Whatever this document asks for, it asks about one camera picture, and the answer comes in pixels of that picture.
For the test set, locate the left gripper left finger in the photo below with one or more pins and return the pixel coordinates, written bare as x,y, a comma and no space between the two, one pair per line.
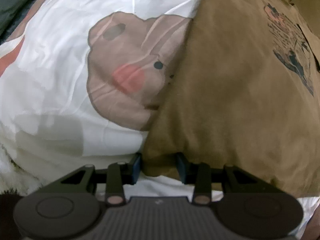
118,175

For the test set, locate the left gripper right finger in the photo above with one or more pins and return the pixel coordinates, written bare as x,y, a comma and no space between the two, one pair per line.
197,175

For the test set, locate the brown shirt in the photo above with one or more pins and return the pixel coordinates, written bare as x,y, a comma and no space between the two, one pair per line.
245,93

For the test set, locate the white cartoon bear bedsheet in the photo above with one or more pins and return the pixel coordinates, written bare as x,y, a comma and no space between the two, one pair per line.
48,125

